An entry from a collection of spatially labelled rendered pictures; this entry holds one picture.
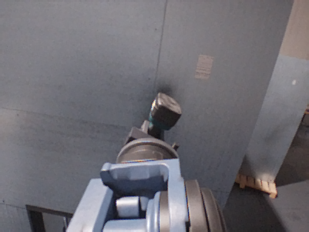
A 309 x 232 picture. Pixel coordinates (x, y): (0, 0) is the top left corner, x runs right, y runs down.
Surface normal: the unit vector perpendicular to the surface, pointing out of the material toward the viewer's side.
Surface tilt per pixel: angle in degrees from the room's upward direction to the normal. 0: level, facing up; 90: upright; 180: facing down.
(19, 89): 90
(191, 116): 90
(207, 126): 90
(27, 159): 90
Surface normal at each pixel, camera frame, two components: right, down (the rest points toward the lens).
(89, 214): -0.14, -0.92
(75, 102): -0.04, 0.37
